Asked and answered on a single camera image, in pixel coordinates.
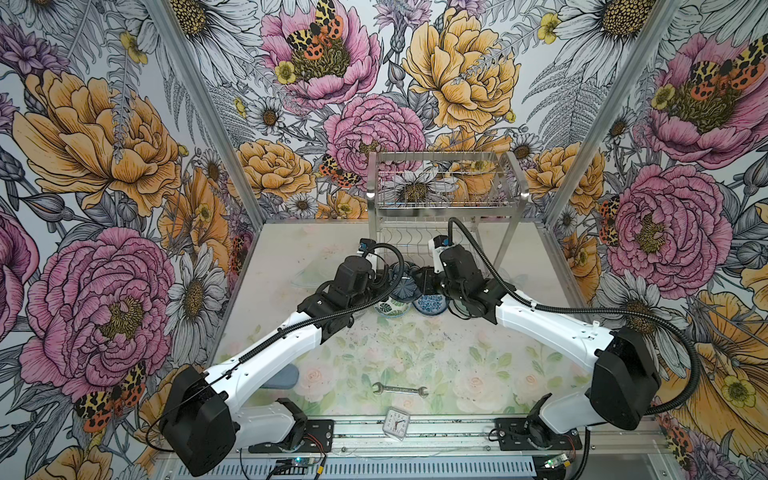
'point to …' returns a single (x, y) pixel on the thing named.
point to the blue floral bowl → (431, 304)
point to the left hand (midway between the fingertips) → (384, 280)
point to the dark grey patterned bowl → (406, 290)
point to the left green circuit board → (294, 466)
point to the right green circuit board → (561, 460)
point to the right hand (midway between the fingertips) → (417, 283)
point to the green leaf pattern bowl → (392, 307)
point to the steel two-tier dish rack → (415, 197)
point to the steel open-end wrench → (382, 388)
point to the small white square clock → (395, 423)
